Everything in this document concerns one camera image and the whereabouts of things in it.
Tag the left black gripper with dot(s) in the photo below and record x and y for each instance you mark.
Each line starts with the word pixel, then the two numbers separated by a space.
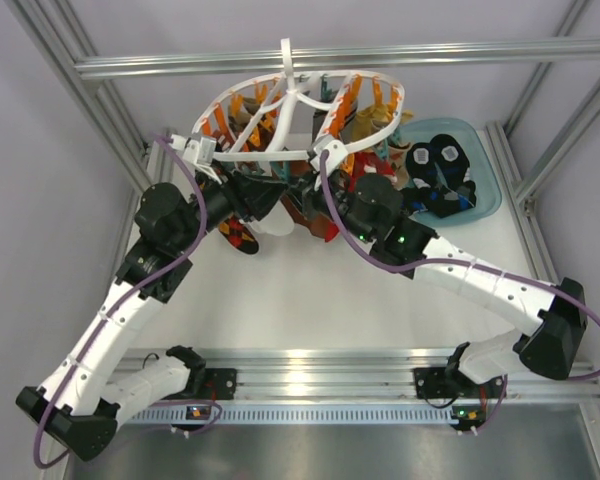
pixel 251 197

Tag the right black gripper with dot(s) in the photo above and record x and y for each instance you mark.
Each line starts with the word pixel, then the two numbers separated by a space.
pixel 308 192

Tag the black blue sock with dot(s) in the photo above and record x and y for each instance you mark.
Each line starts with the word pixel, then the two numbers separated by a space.
pixel 454 166
pixel 428 192

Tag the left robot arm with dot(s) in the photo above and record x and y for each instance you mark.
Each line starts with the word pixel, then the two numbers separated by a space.
pixel 78 405

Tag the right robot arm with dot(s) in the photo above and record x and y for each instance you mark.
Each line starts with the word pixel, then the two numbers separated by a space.
pixel 547 323

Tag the white round clip hanger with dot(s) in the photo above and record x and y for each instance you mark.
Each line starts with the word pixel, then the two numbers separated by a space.
pixel 265 136

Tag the brown sock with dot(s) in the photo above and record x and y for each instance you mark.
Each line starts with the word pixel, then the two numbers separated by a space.
pixel 320 226

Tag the white sock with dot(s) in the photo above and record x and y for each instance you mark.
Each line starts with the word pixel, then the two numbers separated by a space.
pixel 278 222

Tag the argyle red yellow sock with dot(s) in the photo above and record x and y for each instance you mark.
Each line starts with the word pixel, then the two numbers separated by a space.
pixel 239 236

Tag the red santa sock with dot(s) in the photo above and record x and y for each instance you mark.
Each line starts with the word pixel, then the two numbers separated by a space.
pixel 370 165

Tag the mustard yellow sock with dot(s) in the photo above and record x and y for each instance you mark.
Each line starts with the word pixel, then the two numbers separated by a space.
pixel 369 121

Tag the beige argyle sock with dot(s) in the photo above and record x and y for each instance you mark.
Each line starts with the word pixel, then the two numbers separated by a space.
pixel 394 156

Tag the teal plastic basin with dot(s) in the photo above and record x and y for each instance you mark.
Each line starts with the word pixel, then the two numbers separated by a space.
pixel 489 196

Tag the aluminium top crossbar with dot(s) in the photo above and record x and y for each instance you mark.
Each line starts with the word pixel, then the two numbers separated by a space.
pixel 509 51

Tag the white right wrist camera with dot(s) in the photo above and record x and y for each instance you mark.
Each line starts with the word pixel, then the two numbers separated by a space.
pixel 331 150

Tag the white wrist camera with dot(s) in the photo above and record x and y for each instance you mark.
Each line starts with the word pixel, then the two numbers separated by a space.
pixel 331 150
pixel 196 149

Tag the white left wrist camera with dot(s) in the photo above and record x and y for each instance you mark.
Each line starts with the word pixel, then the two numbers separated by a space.
pixel 196 149

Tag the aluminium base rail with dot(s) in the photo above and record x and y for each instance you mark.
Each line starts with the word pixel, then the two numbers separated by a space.
pixel 356 387

